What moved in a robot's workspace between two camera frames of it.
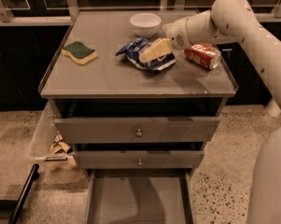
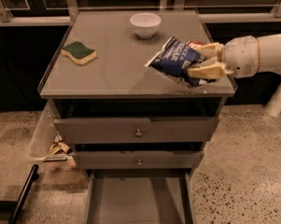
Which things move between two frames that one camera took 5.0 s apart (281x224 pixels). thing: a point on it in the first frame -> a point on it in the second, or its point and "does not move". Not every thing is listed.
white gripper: [175, 34] -> [240, 56]
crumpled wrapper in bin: [60, 146] does not move
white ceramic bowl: [145, 24] does not move
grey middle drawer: [139, 159] does not move
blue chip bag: [133, 49] -> [174, 60]
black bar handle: [35, 175] does not move
